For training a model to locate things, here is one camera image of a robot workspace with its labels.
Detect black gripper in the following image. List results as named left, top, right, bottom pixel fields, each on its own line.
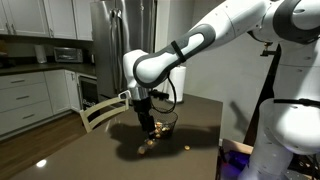
left=132, top=96, right=157, bottom=135

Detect white paper towel roll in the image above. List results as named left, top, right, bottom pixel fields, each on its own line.
left=34, top=44, right=48, bottom=64
left=165, top=65, right=187, bottom=104

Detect light wooden dining chair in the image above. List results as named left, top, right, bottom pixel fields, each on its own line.
left=79, top=89, right=132, bottom=134

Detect black undercounter wine cooler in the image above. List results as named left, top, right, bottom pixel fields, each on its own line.
left=77, top=73, right=100, bottom=111

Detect stainless steel refrigerator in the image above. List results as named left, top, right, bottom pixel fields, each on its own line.
left=89, top=0, right=158, bottom=104

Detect tan wooden board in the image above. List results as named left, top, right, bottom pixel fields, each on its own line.
left=221, top=138, right=254, bottom=155

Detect dark kitchen countertop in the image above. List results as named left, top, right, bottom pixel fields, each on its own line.
left=0, top=62, right=97, bottom=77

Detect white lower kitchen cabinets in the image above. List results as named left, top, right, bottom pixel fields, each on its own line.
left=0, top=69, right=83, bottom=137

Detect white kitchen cabinets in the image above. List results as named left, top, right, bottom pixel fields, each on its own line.
left=0, top=0, right=94, bottom=42
left=0, top=69, right=83, bottom=137

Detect dark tripod stand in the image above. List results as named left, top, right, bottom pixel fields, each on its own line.
left=244, top=41, right=284, bottom=147

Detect white upper kitchen cabinets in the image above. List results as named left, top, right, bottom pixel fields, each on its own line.
left=0, top=0, right=94, bottom=42

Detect white perforated mounting plate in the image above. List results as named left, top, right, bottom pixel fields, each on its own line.
left=289, top=166, right=320, bottom=180

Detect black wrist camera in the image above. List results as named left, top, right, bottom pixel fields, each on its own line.
left=149, top=89, right=170, bottom=100

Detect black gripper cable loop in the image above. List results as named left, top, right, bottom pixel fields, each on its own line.
left=149, top=71, right=178, bottom=115

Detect black cable strap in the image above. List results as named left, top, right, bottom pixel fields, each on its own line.
left=273, top=97, right=320, bottom=108

